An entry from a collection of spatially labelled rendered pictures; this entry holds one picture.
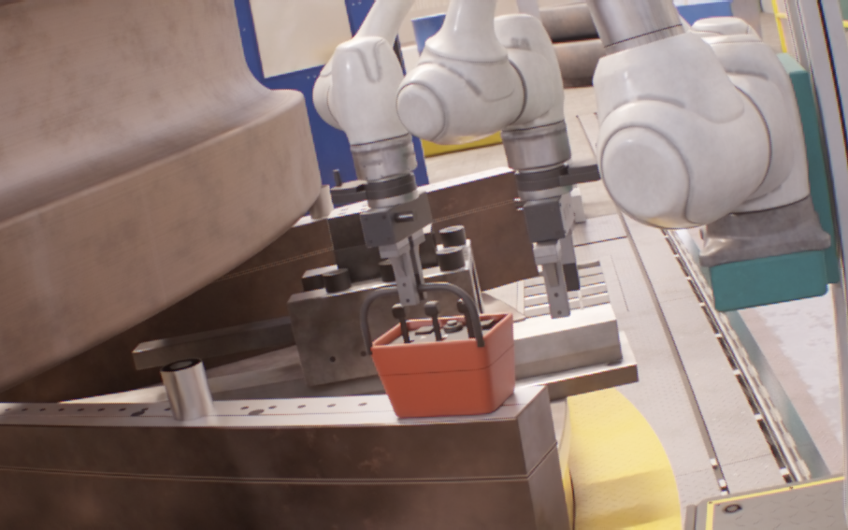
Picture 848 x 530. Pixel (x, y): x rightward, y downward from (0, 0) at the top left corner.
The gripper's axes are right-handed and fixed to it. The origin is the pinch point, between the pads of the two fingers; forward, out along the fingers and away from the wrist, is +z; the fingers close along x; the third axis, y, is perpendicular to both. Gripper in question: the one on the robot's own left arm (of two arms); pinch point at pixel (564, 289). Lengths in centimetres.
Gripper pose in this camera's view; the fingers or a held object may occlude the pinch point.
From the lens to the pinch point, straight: 175.3
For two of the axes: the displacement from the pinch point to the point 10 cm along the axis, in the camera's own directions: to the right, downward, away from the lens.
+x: -2.3, 2.5, -9.4
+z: 2.0, 9.6, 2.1
